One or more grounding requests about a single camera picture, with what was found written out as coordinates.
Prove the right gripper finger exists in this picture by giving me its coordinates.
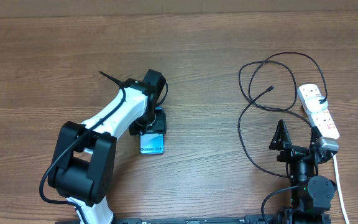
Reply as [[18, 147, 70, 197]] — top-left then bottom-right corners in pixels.
[[310, 126, 322, 145], [268, 119, 292, 151]]

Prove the Samsung Galaxy smartphone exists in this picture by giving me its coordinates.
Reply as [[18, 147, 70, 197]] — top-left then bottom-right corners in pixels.
[[140, 134, 164, 155]]

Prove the black USB charging cable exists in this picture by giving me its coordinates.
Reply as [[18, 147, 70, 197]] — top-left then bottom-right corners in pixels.
[[237, 52, 329, 179]]

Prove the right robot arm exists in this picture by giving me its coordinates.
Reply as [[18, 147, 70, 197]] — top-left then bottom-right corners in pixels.
[[261, 119, 339, 224]]

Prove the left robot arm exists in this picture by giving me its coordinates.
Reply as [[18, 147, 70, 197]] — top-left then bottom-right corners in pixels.
[[39, 70, 168, 223]]

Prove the white charger adapter plug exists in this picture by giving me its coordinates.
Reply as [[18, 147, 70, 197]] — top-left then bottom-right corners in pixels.
[[305, 95, 328, 114]]

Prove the white power strip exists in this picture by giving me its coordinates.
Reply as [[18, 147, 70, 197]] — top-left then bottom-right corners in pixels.
[[297, 84, 340, 139]]

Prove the white power strip cord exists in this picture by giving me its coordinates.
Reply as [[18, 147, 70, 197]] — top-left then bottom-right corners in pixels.
[[332, 154, 350, 224]]

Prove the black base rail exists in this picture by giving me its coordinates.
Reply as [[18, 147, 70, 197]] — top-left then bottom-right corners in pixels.
[[54, 213, 332, 224]]

